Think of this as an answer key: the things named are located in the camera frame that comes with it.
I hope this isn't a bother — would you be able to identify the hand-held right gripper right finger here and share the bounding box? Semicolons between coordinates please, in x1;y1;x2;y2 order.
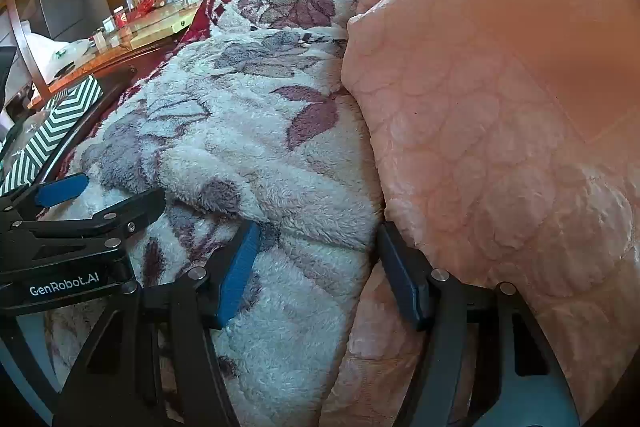
376;222;581;427

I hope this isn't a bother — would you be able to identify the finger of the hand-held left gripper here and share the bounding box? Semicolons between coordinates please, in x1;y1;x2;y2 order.
0;173;91;228
11;189;167;257

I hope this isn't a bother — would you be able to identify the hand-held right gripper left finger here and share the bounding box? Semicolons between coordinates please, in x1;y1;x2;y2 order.
52;219;263;427

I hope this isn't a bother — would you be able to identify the green white striped box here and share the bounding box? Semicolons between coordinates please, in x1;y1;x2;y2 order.
0;74;105;198

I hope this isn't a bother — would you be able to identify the floral fleece blanket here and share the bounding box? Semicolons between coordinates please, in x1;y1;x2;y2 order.
45;0;483;427

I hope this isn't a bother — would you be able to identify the white plastic bag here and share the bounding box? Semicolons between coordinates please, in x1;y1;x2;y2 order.
25;32;96;85

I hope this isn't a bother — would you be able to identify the wooden chair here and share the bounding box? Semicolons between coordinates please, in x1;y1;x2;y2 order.
0;0;66;108

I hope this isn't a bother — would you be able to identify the wooden table with glass top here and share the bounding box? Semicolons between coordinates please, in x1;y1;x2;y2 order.
27;0;211;112

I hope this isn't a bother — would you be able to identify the grey metal cabinet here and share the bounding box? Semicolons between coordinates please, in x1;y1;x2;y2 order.
20;0;108;42

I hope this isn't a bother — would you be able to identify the pink quilt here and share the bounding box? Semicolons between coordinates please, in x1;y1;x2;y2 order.
320;0;640;427

